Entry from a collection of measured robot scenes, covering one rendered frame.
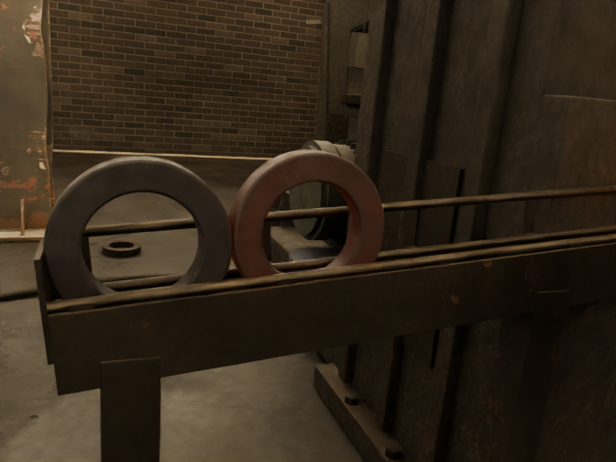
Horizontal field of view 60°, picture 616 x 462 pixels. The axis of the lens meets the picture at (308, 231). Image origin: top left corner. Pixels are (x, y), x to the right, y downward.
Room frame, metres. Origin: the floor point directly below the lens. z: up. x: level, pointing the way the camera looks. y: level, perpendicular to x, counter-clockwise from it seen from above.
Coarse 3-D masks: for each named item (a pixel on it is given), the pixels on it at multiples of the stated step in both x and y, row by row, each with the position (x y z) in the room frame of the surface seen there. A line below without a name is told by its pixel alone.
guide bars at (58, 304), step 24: (576, 240) 0.71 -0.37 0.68; (600, 240) 0.73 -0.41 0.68; (360, 264) 0.60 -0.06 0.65; (384, 264) 0.60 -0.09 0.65; (408, 264) 0.61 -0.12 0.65; (432, 264) 0.63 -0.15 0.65; (168, 288) 0.51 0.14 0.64; (192, 288) 0.52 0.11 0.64; (216, 288) 0.53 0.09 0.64; (240, 288) 0.54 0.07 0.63; (48, 312) 0.47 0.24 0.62
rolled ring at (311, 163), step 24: (264, 168) 0.58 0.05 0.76; (288, 168) 0.57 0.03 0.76; (312, 168) 0.58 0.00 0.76; (336, 168) 0.60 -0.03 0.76; (240, 192) 0.58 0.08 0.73; (264, 192) 0.57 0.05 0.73; (360, 192) 0.61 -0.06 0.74; (240, 216) 0.56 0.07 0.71; (264, 216) 0.57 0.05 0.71; (360, 216) 0.61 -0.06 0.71; (240, 240) 0.56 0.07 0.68; (360, 240) 0.61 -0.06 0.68; (240, 264) 0.56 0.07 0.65; (264, 264) 0.57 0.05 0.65; (336, 264) 0.62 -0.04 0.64
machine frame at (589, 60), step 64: (384, 0) 1.33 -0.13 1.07; (448, 0) 1.13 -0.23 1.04; (512, 0) 0.94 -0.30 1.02; (576, 0) 0.88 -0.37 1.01; (384, 64) 1.33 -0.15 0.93; (448, 64) 1.11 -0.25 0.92; (512, 64) 0.94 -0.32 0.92; (576, 64) 0.89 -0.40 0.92; (384, 128) 1.33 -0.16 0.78; (448, 128) 1.08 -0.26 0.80; (512, 128) 0.92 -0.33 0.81; (576, 128) 0.82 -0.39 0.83; (384, 192) 1.27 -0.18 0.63; (448, 192) 1.04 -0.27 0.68; (512, 192) 0.89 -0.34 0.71; (576, 320) 0.86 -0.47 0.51; (320, 384) 1.39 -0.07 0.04; (384, 384) 1.13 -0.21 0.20; (448, 384) 0.94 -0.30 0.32; (576, 384) 0.87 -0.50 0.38; (384, 448) 1.07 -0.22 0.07; (448, 448) 0.94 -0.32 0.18; (576, 448) 0.88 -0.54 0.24
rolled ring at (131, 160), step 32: (128, 160) 0.52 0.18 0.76; (160, 160) 0.53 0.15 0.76; (64, 192) 0.50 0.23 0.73; (96, 192) 0.50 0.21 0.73; (128, 192) 0.51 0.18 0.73; (160, 192) 0.53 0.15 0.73; (192, 192) 0.54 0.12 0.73; (64, 224) 0.49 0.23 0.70; (224, 224) 0.55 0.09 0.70; (64, 256) 0.49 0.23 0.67; (224, 256) 0.55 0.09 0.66; (64, 288) 0.49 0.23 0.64; (96, 288) 0.50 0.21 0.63
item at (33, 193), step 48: (0, 0) 2.68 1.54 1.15; (48, 0) 3.02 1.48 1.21; (0, 48) 2.67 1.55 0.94; (48, 48) 3.02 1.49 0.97; (0, 96) 2.67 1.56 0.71; (48, 96) 3.02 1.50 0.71; (0, 144) 2.67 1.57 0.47; (48, 144) 3.01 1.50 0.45; (0, 192) 2.66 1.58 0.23; (48, 192) 2.74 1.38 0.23; (0, 240) 2.55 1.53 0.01
